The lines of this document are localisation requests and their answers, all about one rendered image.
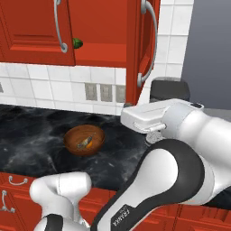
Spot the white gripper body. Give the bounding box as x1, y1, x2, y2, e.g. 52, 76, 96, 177
120, 99, 174, 135

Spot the yellow grey banana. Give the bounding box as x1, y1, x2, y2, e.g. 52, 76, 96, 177
77, 132, 97, 150

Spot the brown wooden bowl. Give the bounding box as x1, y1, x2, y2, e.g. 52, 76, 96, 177
62, 124, 106, 157

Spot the red base cabinet run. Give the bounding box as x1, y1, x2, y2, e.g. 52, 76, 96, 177
76, 187, 231, 231

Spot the red base cabinet door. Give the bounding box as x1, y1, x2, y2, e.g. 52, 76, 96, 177
0, 189, 46, 231

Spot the grey speckled round object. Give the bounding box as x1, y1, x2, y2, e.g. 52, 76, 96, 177
145, 131, 165, 145

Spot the dark grey box appliance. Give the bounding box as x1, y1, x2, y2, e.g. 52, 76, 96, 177
149, 77, 191, 104

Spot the green round vegetable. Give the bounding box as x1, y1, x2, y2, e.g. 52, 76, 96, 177
72, 37, 84, 50

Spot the red drawer front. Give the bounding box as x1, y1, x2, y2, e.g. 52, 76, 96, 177
0, 171, 42, 198

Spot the grey wall outlet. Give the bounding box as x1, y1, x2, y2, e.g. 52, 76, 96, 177
84, 82, 98, 102

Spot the curved silver cabinet handle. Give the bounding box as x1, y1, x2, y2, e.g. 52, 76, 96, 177
136, 0, 159, 88
53, 0, 69, 54

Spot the red wall cabinet body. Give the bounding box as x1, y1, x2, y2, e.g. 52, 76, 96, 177
66, 0, 131, 69

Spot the small silver drawer handle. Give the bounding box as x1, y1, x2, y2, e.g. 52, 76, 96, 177
7, 175, 29, 186

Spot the silver base cabinet handle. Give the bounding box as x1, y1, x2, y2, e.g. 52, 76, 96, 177
0, 189, 16, 214

